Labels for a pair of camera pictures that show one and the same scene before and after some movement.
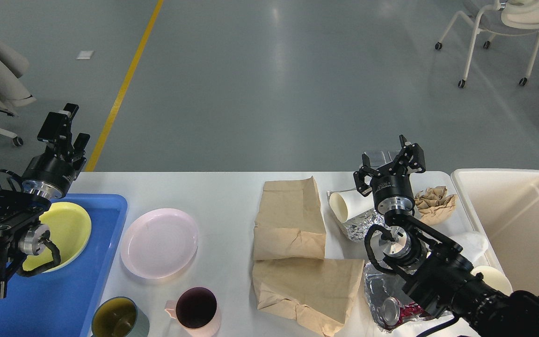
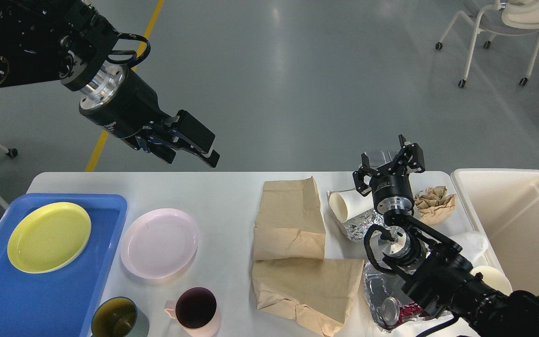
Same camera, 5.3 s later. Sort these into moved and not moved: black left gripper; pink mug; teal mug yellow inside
Moved: black left gripper
Not moved: teal mug yellow inside; pink mug
